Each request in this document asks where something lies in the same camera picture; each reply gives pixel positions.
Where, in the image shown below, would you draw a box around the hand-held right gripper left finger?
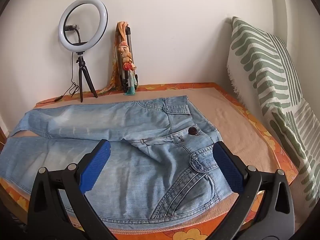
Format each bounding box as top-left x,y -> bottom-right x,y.
27,139 -> 112,240

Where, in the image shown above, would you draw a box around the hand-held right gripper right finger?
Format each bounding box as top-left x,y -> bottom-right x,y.
211,141 -> 293,240

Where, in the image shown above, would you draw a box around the light blue denim pants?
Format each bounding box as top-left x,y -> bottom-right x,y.
0,95 -> 234,223

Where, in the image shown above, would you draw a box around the orange floral bedsheet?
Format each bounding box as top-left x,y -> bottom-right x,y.
0,82 -> 300,240

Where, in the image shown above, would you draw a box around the green striped white pillow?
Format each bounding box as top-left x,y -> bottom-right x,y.
261,99 -> 320,208
226,16 -> 305,117

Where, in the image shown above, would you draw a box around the small black tripod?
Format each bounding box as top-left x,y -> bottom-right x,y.
75,52 -> 98,103

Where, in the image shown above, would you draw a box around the folded tripod with orange cloth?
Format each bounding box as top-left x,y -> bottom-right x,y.
97,21 -> 138,97

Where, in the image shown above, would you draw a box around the folded silver tripod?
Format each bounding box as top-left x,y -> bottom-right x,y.
121,26 -> 139,93

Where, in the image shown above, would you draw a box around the black gooseneck phone holder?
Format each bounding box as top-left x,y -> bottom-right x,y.
64,24 -> 87,47

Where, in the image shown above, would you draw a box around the thin black ring light cable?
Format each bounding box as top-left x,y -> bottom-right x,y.
36,55 -> 80,106

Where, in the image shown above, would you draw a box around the white ring light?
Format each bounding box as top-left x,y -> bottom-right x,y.
58,0 -> 109,53

